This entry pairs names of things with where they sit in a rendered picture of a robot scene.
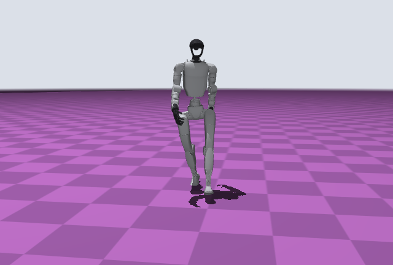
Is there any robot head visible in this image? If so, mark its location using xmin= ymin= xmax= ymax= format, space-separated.
xmin=189 ymin=39 xmax=204 ymax=63

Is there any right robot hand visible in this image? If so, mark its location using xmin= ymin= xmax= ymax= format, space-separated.
xmin=172 ymin=104 xmax=184 ymax=125

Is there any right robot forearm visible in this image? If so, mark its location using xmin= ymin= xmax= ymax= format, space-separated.
xmin=171 ymin=86 xmax=179 ymax=110

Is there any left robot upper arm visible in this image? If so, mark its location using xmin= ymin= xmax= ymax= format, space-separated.
xmin=208 ymin=63 xmax=217 ymax=93

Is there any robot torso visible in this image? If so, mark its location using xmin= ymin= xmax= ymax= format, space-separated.
xmin=182 ymin=59 xmax=209 ymax=120

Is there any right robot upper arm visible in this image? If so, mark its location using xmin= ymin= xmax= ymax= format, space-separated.
xmin=173 ymin=63 xmax=185 ymax=93

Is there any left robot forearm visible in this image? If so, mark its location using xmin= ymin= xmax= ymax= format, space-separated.
xmin=208 ymin=92 xmax=217 ymax=110

